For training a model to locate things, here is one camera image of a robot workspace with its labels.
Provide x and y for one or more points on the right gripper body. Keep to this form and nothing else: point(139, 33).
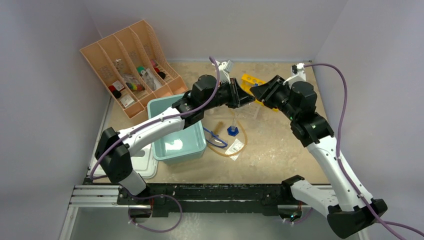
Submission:
point(280, 96)

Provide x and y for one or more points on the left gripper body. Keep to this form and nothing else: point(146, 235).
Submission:
point(227, 95)

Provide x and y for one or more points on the tan bristle brush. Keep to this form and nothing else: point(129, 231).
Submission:
point(217, 129)

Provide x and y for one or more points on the blue safety glasses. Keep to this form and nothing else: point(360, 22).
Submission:
point(213, 139)

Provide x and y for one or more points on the teal plastic bin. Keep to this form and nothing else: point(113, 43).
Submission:
point(177, 147)

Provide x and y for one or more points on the tan rubber tubing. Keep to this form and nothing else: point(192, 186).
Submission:
point(221, 151)

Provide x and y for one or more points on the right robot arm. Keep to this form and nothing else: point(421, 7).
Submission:
point(347, 211)

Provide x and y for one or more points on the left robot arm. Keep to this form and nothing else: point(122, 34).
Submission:
point(116, 147)

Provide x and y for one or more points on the yellow test tube rack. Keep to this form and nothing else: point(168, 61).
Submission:
point(249, 81)

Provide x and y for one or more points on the white label packet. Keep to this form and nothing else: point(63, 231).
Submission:
point(234, 150)

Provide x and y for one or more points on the peach desk file organizer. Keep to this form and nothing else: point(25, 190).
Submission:
point(131, 64)

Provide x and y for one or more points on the white bin lid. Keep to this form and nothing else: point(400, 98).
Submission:
point(143, 163)

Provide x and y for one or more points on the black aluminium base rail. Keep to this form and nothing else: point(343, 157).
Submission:
point(266, 199)

